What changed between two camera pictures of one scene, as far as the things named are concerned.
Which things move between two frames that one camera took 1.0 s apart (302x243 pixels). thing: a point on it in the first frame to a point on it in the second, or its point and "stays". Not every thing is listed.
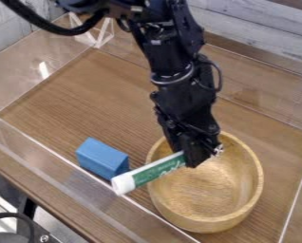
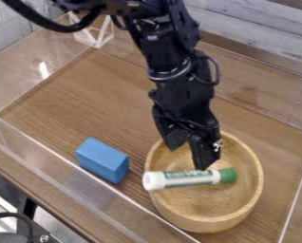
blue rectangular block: x=102 y=158 stays
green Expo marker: x=139 y=177 to x=162 y=179
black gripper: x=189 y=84 stays
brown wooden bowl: x=206 y=198 stays
